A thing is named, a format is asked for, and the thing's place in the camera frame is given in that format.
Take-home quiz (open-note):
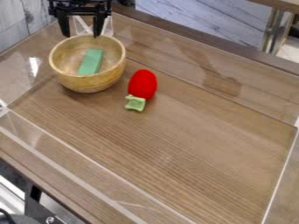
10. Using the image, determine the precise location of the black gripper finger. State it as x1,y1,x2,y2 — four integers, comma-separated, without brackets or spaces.
58,11,71,38
94,11,107,38

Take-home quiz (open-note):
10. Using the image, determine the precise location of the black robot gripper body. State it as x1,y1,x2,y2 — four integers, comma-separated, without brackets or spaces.
48,0,112,16

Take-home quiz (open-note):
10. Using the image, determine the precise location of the green rectangular block stick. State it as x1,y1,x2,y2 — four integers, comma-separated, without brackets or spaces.
78,49,104,75

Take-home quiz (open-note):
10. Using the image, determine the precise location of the wooden brown bowl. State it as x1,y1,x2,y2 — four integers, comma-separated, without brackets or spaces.
50,34,127,93

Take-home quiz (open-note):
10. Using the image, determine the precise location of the red plush strawberry toy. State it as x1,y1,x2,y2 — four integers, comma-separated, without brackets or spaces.
126,69,158,112

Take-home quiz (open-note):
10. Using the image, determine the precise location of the clear acrylic front barrier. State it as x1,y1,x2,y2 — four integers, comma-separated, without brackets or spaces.
0,101,195,224

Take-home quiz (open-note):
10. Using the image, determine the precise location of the metal table leg background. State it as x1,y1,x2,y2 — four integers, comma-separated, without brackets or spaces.
263,9,295,55

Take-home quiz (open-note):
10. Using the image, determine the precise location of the black table frame leg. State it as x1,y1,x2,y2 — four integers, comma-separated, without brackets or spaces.
0,183,68,224

